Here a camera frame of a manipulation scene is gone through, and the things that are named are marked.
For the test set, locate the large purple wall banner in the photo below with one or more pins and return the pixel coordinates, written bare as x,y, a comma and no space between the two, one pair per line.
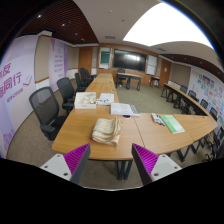
15,83

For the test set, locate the small wooden side table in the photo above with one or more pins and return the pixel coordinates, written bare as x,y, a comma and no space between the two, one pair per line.
155,78

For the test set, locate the black mesh office chair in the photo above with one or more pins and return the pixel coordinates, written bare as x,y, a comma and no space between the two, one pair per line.
65,88
43,105

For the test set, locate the black desk chair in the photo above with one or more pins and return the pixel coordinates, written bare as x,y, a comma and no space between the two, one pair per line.
121,70

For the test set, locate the wall of colourful posters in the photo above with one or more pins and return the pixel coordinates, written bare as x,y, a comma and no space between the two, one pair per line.
208,90

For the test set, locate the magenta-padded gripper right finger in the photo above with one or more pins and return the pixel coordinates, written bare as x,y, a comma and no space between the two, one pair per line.
146,160

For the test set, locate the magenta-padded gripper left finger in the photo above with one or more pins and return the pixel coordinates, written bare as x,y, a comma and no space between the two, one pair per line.
77,159

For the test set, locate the white printed paper sheet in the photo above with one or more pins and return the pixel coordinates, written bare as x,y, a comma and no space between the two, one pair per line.
107,97

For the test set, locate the narrow purple wall banner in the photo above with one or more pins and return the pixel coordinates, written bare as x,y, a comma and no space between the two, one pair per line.
58,60

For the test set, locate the wooden door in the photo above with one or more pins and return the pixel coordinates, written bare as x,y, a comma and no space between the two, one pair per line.
165,71
85,60

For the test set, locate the open white cardboard box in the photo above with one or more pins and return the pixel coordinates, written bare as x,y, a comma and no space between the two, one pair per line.
83,105

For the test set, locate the flat white box, dark edge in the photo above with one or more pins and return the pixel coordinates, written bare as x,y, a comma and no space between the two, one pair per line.
121,109

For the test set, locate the small blue and white box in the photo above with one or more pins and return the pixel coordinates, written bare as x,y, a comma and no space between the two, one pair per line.
102,102

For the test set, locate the large white ceiling light panel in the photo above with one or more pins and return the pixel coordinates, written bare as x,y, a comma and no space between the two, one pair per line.
166,26

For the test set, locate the long curved wooden table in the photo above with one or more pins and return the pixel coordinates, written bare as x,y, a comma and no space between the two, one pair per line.
181,95

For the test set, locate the green and white wall board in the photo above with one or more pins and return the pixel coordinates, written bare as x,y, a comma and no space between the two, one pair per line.
105,57

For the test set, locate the small dark round disc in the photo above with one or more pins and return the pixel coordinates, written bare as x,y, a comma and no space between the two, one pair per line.
126,116

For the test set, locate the cream zigzag knit towel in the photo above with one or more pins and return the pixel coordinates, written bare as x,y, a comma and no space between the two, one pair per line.
105,131

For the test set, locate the group of black office chairs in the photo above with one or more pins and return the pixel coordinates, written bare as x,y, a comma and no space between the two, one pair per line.
191,94

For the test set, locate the white pack of markers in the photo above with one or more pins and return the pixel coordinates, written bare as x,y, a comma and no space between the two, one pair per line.
156,118

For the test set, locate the green booklet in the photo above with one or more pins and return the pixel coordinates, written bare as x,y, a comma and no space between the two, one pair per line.
172,124

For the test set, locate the dark-legged wooden desk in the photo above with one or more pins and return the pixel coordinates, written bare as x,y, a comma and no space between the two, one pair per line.
130,75

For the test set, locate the row of black office chairs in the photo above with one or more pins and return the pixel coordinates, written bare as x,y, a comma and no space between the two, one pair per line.
83,76

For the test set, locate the large black wall screen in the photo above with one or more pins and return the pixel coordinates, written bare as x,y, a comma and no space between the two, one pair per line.
129,60

